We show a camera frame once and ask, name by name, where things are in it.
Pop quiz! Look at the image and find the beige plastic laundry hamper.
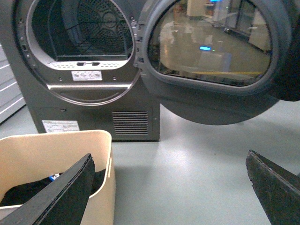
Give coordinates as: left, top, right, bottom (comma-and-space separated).
0, 130, 116, 225

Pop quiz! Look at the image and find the round dryer door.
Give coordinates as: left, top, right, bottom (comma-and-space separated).
135, 0, 300, 125

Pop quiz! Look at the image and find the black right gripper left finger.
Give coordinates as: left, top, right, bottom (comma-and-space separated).
0, 153, 95, 225

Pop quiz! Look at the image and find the grey tumble dryer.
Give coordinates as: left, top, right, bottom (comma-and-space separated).
0, 0, 160, 142

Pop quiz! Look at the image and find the black printed t-shirt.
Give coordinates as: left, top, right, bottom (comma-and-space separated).
0, 169, 106, 207

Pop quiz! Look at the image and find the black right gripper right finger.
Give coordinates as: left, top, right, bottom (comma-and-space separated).
246, 150, 300, 225

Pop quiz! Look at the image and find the white slatted panel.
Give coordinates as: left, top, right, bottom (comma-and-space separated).
0, 45, 26, 123

